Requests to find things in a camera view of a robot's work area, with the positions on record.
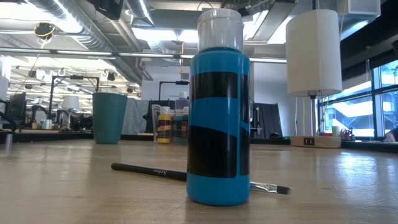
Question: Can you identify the small orange yellow paint bottle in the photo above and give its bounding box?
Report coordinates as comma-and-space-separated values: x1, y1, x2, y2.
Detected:
157, 106, 172, 144

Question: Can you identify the clear plastic bin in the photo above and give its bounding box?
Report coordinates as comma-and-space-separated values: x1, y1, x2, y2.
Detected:
151, 103, 189, 144

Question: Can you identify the light grey fabric panel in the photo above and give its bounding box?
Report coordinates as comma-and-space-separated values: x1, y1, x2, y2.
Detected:
121, 98, 150, 135

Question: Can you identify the person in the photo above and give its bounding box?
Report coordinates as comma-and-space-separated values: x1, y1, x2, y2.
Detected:
384, 126, 398, 142

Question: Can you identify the small white shade lamp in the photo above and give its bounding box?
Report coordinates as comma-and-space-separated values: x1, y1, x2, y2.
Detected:
61, 95, 80, 110

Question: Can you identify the dark grey fabric panel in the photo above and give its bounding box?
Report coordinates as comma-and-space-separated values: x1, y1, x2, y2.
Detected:
252, 102, 283, 140

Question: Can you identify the silver ventilation duct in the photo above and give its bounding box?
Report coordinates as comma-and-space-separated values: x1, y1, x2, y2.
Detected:
29, 0, 155, 82

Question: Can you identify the black handled paint brush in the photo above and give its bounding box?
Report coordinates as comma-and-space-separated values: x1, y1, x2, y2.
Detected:
111, 162, 292, 196

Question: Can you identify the teal green plastic cup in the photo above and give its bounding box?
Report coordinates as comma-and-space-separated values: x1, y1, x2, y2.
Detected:
91, 92, 128, 144

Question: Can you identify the large purple paint bottle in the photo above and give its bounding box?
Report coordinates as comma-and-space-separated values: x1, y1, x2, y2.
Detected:
174, 91, 190, 110

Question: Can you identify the small olive green paint bottle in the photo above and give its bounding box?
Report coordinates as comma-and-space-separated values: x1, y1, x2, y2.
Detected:
181, 106, 190, 144

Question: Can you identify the yellow black ceiling cable reel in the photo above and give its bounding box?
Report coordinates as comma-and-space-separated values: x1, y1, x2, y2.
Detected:
33, 21, 57, 40

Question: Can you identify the black background rig frame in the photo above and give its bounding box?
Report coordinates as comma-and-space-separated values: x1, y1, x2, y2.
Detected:
48, 74, 100, 128
159, 80, 190, 101

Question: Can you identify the black computer monitor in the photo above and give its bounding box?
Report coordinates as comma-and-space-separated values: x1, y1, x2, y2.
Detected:
6, 92, 27, 125

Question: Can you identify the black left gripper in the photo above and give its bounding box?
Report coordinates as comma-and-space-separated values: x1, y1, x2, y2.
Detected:
93, 0, 125, 21

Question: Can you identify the white shade wooden base lamp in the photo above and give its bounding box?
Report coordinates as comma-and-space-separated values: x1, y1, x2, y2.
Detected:
285, 9, 343, 149

